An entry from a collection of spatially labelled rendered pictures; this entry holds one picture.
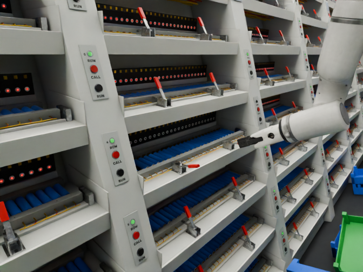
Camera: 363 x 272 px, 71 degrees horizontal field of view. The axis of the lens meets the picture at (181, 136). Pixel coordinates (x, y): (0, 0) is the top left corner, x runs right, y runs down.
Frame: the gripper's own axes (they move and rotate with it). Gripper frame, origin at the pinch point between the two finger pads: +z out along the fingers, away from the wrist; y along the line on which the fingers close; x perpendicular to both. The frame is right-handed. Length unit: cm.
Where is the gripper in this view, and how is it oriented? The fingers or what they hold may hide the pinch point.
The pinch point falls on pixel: (244, 141)
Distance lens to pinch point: 91.9
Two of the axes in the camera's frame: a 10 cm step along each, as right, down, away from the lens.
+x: -3.3, -9.4, 0.2
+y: 6.8, -2.2, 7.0
